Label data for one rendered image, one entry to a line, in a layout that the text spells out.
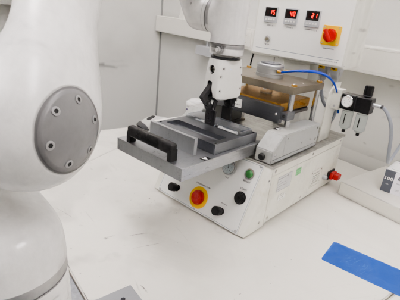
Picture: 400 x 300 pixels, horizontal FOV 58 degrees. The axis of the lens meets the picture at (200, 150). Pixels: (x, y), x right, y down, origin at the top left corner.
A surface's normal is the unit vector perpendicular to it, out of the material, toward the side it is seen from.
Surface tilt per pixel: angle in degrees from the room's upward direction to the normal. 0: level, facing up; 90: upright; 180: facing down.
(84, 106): 74
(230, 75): 90
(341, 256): 0
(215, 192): 65
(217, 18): 91
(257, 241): 0
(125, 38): 90
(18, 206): 19
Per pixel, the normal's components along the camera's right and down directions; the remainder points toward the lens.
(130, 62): 0.59, 0.34
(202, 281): 0.10, -0.93
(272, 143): -0.37, -0.57
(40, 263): 0.84, 0.16
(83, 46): 0.92, -0.28
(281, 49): -0.67, 0.21
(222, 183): -0.57, -0.21
